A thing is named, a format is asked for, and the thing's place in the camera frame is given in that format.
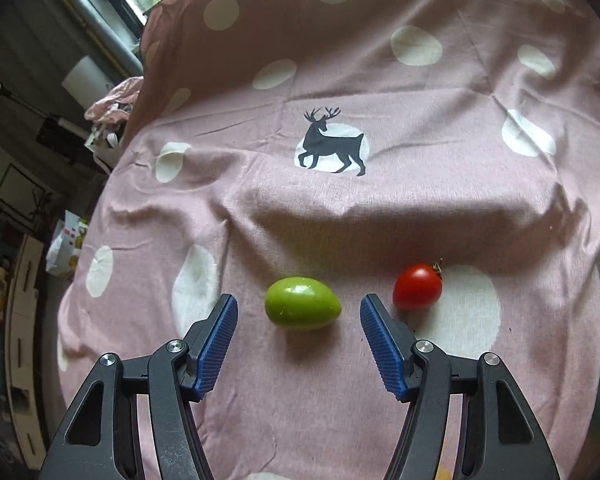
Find pink crumpled cloth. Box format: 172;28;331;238
84;76;144;125

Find white shelf unit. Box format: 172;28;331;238
4;235;46;471

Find black floor lamp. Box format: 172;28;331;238
0;81;88;165

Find pink polka dot cloth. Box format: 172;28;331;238
58;0;600;479

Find colourful paper bag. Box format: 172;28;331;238
45;210;88;278

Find far red cherry tomato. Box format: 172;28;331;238
392;262;443;311

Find green lime fruit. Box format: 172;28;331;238
264;276;342;330

